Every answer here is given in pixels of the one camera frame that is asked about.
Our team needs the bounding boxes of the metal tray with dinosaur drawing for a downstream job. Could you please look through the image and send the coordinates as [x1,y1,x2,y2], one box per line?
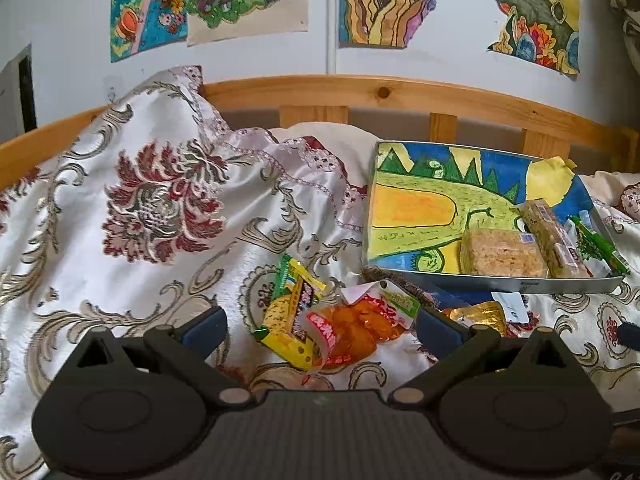
[361,140,626,295]

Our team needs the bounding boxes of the small green leafy packet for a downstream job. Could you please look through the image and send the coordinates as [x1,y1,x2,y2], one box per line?
[570,232,608,263]

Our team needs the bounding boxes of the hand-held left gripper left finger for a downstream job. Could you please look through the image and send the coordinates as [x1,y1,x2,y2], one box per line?
[67,305,257,407]

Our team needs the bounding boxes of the white wall pipe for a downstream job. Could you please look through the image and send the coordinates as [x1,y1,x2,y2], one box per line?
[325,0,340,75]

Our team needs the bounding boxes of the wall poster orange-haired figure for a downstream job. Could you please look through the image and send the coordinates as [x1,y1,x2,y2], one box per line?
[110,0,193,63]

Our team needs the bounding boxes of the orange snack bag red label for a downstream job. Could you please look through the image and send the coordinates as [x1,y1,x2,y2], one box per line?
[299,280,422,371]

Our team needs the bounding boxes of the wall poster colourful landscape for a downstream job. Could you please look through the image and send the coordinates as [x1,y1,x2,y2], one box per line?
[475,0,582,77]

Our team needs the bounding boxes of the green stick packet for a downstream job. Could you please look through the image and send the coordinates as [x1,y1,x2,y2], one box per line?
[567,215,631,276]

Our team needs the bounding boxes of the square rice crisp bar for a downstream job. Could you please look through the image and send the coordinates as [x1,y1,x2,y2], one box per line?
[460,227,550,278]

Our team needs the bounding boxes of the hanging patterned clothes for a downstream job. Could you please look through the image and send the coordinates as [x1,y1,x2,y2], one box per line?
[602,0,640,81]

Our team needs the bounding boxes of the wall poster swirling plants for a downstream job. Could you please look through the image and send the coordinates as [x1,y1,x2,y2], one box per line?
[339,0,476,50]

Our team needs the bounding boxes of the blue and white packet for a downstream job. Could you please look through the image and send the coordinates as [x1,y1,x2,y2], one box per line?
[491,291,530,324]

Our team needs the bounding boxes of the wooden bed headboard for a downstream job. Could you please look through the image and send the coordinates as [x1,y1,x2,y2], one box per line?
[0,75,640,181]

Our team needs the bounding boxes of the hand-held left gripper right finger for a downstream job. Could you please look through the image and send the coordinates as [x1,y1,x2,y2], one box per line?
[387,307,576,407]

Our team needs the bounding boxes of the gold foil snack packet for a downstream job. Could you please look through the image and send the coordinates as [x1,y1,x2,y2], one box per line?
[442,301,508,338]

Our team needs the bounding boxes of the dark doorway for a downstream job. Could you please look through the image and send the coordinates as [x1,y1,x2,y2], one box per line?
[0,44,38,133]

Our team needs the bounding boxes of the yellow snack packet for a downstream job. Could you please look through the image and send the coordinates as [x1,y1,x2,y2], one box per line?
[252,254,328,372]

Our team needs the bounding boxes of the long granola bar clear wrapper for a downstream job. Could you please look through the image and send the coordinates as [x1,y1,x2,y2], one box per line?
[517,200,593,279]

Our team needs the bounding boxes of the wall poster blond cartoon figure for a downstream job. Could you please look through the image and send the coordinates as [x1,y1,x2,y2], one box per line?
[186,0,310,47]

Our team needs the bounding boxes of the floral satin blanket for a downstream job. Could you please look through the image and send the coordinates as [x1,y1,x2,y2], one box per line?
[0,65,640,480]

